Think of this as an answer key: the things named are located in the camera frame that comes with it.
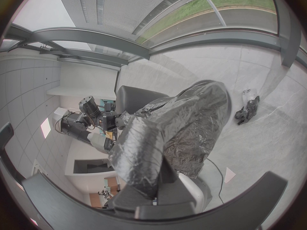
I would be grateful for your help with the window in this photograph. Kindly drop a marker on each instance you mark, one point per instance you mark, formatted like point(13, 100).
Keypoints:
point(84, 36)

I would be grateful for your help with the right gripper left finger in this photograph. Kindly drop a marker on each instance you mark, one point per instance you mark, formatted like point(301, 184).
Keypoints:
point(129, 200)

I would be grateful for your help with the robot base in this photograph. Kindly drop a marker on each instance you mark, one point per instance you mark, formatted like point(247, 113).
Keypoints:
point(191, 190)

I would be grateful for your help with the clear printed wrapper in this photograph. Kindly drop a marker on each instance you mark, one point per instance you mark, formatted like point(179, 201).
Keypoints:
point(250, 94)

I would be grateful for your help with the black plastic bag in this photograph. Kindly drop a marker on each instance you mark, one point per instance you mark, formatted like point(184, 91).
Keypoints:
point(187, 118)

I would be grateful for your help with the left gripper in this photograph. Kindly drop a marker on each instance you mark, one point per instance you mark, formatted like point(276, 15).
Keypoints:
point(109, 122)

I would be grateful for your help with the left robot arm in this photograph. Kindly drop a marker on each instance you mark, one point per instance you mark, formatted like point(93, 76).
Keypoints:
point(88, 104)

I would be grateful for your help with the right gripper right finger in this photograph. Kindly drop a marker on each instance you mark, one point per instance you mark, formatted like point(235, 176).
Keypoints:
point(170, 188)

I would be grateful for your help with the crumpled black plastic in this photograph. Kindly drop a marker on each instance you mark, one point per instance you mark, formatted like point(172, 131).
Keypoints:
point(249, 109)

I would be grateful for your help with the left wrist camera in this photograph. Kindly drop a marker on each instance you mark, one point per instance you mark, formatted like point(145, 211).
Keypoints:
point(109, 107)

